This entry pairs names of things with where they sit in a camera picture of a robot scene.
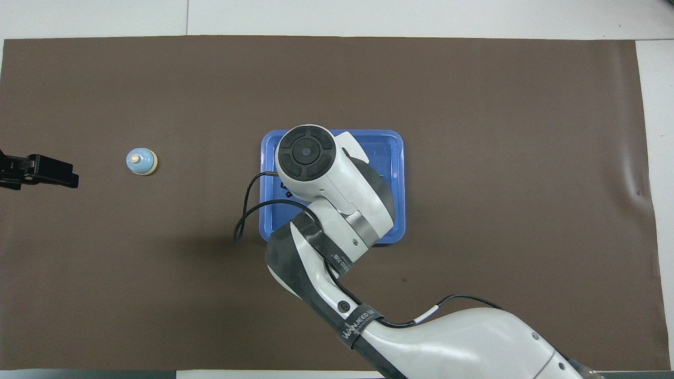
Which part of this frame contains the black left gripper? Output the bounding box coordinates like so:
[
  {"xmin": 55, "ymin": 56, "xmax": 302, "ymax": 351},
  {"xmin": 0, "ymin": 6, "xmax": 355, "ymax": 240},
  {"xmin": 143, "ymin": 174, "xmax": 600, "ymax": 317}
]
[{"xmin": 0, "ymin": 149, "xmax": 80, "ymax": 191}]

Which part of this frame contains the light blue service bell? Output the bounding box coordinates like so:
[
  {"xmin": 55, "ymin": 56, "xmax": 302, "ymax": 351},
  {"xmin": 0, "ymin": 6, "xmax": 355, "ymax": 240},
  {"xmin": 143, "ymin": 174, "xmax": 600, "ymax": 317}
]
[{"xmin": 126, "ymin": 146, "xmax": 159, "ymax": 176}]

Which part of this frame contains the blue plastic tray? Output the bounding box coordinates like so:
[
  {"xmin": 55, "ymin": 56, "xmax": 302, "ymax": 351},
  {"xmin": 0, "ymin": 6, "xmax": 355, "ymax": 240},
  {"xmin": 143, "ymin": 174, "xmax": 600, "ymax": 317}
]
[{"xmin": 259, "ymin": 129, "xmax": 406, "ymax": 245}]

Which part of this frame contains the brown table mat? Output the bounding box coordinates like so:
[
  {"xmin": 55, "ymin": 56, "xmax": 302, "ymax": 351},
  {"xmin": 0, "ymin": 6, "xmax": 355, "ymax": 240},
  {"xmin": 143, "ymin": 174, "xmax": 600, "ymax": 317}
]
[{"xmin": 0, "ymin": 35, "xmax": 670, "ymax": 372}]

